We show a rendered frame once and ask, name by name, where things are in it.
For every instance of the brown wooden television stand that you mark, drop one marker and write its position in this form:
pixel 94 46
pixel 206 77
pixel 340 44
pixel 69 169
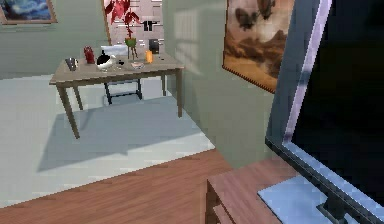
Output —
pixel 240 190

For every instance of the window with brown frame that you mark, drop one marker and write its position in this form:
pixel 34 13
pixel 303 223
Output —
pixel 146 23

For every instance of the blue framed night picture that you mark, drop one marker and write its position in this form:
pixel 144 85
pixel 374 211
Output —
pixel 26 10

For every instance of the brown framed landscape picture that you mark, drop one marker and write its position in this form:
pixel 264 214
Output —
pixel 256 43

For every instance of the grey metal cup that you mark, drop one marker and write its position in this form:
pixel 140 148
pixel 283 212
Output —
pixel 71 63

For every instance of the white chair black legs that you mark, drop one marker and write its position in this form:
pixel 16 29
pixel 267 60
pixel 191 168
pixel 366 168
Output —
pixel 116 50

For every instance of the black television set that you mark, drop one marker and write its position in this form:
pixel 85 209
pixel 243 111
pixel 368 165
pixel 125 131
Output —
pixel 343 100

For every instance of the brown wooden table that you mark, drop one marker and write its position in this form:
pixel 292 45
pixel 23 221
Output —
pixel 87 74

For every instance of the orange cup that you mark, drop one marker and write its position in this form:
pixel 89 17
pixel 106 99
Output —
pixel 149 56

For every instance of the clear glass bowl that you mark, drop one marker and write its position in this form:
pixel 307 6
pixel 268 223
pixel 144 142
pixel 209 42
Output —
pixel 137 65

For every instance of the red leaf house plant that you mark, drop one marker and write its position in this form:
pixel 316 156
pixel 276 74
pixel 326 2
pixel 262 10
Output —
pixel 128 20

